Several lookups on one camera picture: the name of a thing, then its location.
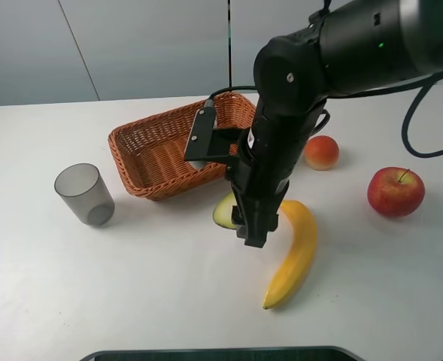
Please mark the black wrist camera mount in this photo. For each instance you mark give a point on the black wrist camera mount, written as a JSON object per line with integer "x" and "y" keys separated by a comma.
{"x": 207, "y": 143}

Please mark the red apple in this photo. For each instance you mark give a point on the red apple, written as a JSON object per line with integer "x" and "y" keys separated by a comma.
{"x": 395, "y": 192}

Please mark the brown wicker basket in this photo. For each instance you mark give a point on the brown wicker basket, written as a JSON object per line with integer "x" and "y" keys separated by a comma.
{"x": 149, "y": 155}

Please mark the yellow banana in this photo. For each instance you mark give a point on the yellow banana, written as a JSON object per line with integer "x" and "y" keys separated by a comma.
{"x": 297, "y": 263}

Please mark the green avocado half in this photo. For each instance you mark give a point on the green avocado half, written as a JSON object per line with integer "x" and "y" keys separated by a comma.
{"x": 222, "y": 214}

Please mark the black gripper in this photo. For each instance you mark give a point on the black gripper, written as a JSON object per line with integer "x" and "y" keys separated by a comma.
{"x": 267, "y": 154}

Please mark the grey translucent plastic cup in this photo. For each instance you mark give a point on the grey translucent plastic cup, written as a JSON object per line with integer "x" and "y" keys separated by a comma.
{"x": 83, "y": 189}

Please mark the orange round bread bun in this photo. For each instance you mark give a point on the orange round bread bun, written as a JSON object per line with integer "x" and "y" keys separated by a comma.
{"x": 321, "y": 153}

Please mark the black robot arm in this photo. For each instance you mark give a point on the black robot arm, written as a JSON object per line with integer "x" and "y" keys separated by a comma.
{"x": 360, "y": 46}

